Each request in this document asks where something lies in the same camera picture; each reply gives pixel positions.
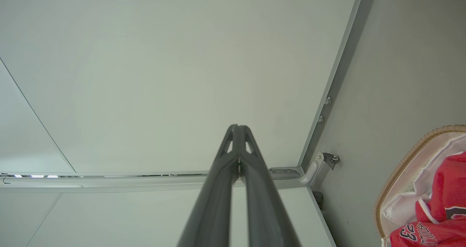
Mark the silver rail bolt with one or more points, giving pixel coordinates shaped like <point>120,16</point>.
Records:
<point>320,119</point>
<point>328,101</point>

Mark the red basketball jersey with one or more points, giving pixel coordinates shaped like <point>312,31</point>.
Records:
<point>447,188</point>

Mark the grey curved partition foot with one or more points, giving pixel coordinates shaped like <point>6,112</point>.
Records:
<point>314,170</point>

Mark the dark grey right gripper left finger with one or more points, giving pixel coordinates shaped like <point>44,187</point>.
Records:
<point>213,203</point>

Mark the white plastic liner bag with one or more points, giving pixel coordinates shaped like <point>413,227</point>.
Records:
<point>422,167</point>

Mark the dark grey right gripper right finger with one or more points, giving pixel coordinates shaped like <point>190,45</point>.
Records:
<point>265,210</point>

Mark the white laundry basket brown rim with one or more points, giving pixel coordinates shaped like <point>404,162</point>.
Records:
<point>395,174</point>

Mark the grey side panel bottom rail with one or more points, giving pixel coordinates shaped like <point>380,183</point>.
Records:
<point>322,221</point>

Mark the black caster wheel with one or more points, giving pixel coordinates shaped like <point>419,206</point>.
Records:
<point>330,160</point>

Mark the grey partition bottom rail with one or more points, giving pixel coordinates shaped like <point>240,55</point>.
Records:
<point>336,65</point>

